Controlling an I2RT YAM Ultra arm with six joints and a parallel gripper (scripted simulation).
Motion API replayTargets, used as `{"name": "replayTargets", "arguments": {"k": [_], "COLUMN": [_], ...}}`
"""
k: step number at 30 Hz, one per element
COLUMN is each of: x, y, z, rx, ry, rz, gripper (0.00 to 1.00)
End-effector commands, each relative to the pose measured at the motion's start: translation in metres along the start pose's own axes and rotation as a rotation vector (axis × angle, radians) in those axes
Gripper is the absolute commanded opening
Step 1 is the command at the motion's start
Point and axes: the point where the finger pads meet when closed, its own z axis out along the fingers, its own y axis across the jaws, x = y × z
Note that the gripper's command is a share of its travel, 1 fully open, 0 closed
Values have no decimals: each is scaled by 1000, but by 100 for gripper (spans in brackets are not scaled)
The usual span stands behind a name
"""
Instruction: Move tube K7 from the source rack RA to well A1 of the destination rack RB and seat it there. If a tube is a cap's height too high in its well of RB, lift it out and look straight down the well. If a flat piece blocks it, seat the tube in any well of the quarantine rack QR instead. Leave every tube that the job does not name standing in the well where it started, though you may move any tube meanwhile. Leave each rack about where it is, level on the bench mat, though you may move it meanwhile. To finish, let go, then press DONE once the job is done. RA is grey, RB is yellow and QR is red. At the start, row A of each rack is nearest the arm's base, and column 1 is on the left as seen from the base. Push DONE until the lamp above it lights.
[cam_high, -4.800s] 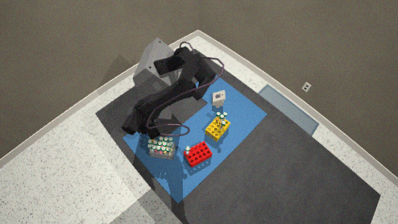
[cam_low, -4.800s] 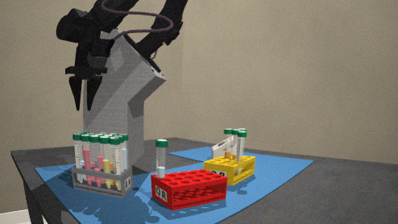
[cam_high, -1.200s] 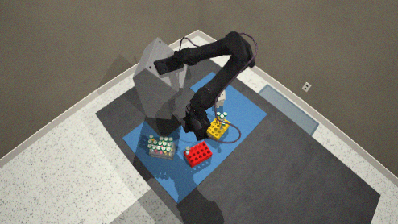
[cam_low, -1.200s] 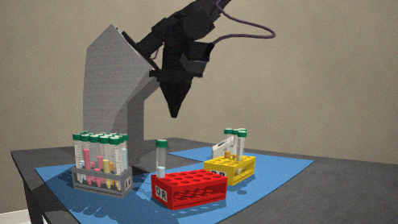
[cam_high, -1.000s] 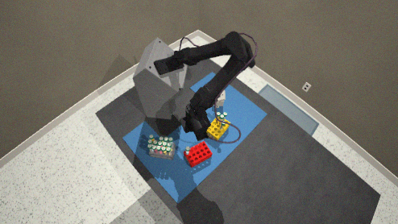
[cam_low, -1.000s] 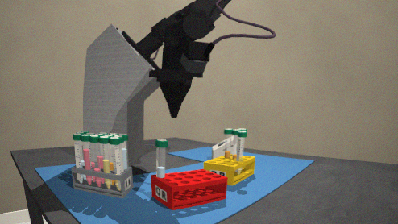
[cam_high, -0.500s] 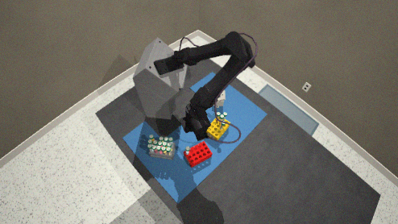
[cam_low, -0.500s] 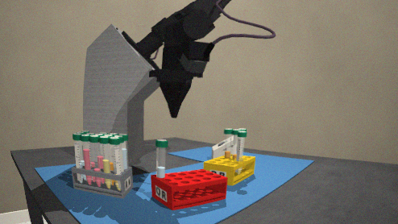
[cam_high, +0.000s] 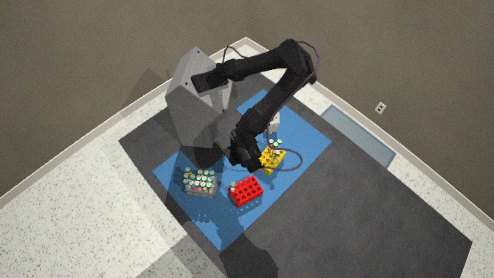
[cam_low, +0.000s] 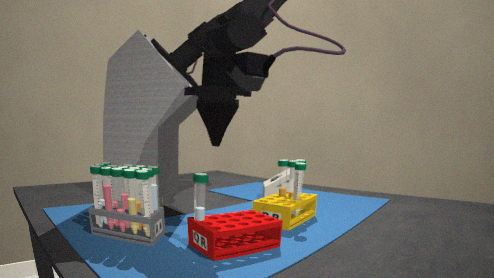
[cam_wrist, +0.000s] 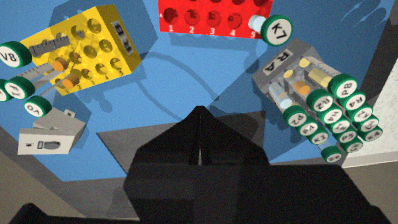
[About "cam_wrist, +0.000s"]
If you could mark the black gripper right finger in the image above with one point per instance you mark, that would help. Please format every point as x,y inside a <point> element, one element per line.
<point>225,146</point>

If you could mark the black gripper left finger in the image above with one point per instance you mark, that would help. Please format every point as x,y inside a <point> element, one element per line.
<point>175,145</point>

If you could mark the blue bench mat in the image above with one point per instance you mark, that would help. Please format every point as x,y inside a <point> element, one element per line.
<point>180,71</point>

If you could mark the yellow rack with round wells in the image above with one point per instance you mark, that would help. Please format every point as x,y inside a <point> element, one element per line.
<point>108,56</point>

